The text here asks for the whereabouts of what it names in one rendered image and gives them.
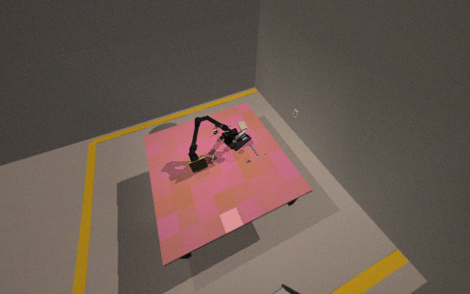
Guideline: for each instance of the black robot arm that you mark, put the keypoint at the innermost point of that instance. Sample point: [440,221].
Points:
[227,135]

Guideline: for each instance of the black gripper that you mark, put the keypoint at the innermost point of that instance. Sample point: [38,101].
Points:
[228,142]

